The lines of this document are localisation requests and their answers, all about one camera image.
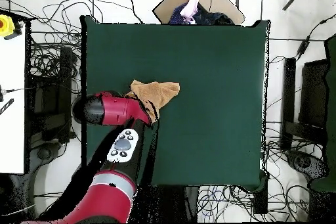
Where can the dark green side cloth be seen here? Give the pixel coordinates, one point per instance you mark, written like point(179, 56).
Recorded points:
point(332, 103)

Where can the grey stand foot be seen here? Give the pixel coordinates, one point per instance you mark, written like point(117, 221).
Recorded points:
point(305, 162)
point(43, 153)

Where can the black flat panel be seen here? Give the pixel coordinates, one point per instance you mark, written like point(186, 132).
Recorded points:
point(313, 95)

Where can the white desk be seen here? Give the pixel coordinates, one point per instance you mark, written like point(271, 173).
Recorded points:
point(11, 103)

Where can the brown cardboard box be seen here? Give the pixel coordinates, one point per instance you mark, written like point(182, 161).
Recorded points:
point(170, 6)

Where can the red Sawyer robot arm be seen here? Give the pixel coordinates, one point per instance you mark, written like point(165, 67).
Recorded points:
point(113, 108)

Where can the black upright stand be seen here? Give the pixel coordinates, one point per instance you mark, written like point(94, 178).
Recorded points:
point(288, 90)

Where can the blue dotted garment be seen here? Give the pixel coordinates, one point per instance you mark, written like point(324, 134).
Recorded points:
point(177, 16)

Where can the black equipment rack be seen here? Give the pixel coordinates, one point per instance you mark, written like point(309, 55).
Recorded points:
point(50, 98)

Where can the dark green tablecloth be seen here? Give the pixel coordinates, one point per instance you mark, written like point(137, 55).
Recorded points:
point(210, 63)

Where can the pink garment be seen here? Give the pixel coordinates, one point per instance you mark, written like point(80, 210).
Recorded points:
point(191, 8)

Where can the yellow emergency stop button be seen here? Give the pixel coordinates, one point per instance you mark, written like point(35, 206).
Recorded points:
point(5, 25)

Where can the dark navy garment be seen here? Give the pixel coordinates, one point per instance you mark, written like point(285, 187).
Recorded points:
point(212, 17)

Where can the orange terry towel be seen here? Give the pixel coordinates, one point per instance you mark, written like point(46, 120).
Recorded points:
point(160, 92)

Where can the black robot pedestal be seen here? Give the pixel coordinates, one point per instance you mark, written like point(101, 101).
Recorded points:
point(170, 203)

